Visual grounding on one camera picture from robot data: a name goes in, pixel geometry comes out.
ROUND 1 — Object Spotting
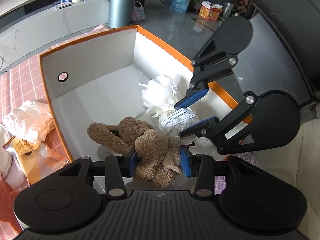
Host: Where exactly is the orange snack packet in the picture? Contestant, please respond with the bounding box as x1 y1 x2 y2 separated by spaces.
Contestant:
3 137 69 185

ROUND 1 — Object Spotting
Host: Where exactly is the white plastic bag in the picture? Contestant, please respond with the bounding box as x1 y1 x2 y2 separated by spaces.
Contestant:
138 75 181 118

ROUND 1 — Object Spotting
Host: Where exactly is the brown plush toy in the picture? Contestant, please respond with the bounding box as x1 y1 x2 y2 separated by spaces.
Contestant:
87 116 182 188

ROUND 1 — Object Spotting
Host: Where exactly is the white fluffy towel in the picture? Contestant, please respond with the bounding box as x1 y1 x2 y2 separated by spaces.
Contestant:
0 124 25 189

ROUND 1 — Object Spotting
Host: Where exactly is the orange carton on floor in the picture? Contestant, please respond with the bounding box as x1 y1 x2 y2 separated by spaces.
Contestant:
199 1 223 21

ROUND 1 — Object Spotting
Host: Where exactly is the blue water bottle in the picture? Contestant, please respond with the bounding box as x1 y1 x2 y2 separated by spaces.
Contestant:
169 0 191 14

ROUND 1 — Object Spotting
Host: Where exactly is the clear orange plastic bag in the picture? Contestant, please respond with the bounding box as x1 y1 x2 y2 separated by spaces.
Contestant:
3 100 55 144

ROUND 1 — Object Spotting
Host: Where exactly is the woven checked basket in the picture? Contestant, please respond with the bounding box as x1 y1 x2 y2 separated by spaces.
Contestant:
132 1 146 22

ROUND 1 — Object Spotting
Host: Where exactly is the grey metal trash can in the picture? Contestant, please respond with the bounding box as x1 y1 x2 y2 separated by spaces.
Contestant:
108 0 133 29

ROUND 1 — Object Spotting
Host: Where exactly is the orange white cardboard box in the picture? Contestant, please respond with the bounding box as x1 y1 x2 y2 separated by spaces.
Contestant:
38 24 253 163

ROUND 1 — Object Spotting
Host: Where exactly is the pink checked tablecloth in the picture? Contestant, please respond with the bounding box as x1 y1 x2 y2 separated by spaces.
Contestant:
0 24 111 160

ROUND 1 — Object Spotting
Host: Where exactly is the white marble TV bench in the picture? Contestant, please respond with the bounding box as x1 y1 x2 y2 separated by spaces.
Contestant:
1 0 110 68

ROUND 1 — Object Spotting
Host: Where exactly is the white printed drawstring bag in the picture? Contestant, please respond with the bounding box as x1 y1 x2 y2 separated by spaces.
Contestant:
157 107 199 138

